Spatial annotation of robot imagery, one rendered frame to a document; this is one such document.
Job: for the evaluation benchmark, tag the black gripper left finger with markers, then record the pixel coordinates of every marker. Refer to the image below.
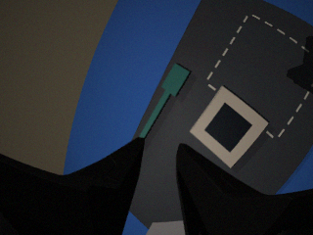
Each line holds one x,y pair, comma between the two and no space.
94,200

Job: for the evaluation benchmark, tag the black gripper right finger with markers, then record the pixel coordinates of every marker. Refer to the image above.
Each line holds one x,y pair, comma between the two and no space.
213,202

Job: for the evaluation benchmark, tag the beige square tile with dark centre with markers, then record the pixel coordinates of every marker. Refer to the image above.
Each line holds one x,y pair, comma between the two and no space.
228,126

